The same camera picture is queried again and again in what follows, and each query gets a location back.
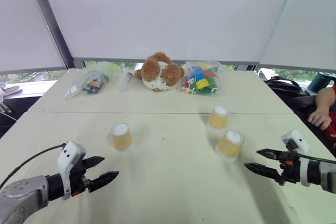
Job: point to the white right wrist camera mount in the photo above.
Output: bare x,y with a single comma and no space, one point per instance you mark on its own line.
299,140

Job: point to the yellow paper cup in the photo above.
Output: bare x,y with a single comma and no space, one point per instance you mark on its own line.
218,120
230,146
121,140

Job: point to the bystander's bare forearm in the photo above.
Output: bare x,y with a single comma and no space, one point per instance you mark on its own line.
325,98

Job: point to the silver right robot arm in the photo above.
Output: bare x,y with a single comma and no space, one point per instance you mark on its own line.
321,174

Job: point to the teal drinking bottle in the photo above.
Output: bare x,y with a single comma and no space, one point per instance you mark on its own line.
319,81

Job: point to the bag of colourful building blocks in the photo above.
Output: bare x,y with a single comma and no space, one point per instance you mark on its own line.
202,79

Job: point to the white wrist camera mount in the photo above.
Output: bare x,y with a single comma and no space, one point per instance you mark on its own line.
299,140
68,153

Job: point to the dark grey window post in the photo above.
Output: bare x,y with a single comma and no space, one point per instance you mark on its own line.
50,19

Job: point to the bystander's red clothing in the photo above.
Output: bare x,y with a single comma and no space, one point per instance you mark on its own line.
332,124

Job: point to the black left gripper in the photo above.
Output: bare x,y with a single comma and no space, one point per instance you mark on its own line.
78,176

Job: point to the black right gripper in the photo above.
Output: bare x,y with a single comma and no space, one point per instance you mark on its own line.
290,169

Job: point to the black bag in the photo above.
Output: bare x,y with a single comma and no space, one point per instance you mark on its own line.
288,87

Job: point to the clear plastic tube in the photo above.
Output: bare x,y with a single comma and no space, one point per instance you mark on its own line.
125,81

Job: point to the bystander's bare hand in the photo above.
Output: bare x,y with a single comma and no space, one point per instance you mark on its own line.
320,118

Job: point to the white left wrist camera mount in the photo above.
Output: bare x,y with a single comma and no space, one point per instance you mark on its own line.
68,153

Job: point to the brown and white plush toy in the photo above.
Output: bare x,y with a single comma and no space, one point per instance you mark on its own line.
157,73

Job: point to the clear bag of small parts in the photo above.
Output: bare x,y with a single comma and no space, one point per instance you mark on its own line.
90,83

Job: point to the grey shoes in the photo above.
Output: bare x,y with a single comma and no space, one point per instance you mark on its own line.
10,89

